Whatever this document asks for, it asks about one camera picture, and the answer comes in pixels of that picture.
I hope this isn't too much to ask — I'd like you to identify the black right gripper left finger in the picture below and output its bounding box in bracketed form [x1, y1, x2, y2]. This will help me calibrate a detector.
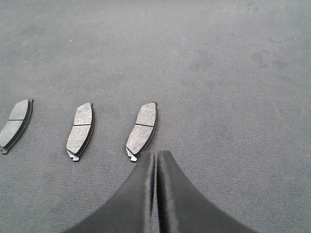
[66, 151, 155, 233]

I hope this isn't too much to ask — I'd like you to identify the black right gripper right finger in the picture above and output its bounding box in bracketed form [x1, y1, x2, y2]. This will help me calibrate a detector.
[156, 150, 253, 233]

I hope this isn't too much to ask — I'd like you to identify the dark brake pad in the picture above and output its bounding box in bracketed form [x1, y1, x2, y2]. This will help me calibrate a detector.
[66, 102, 95, 162]
[0, 99, 34, 154]
[126, 102, 157, 162]

